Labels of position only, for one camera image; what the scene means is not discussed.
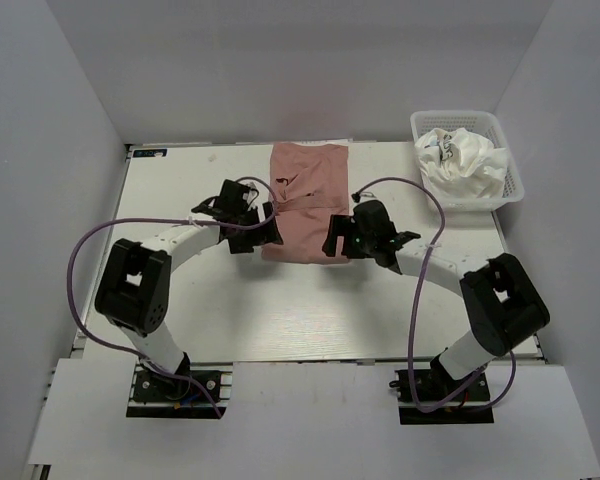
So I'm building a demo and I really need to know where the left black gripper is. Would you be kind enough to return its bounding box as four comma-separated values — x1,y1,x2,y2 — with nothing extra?
229,201,283,254

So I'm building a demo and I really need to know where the pink t shirt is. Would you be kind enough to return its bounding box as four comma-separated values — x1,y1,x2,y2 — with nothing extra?
262,143,349,265

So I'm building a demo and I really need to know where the white printed t shirt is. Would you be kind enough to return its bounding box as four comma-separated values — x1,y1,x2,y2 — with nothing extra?
414,128,509,200

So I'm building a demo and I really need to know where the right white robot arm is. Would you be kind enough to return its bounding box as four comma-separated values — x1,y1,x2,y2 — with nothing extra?
322,200,550,399

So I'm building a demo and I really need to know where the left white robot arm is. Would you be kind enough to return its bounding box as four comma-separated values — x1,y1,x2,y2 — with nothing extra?
94,177,283,399

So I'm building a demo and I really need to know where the blue label sticker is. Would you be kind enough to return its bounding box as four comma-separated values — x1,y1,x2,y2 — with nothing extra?
132,148,168,158

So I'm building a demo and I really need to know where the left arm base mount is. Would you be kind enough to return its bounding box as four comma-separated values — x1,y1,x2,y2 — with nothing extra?
126,364,233,420

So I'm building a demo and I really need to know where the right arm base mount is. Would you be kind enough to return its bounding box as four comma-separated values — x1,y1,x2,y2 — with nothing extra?
389,369,494,426

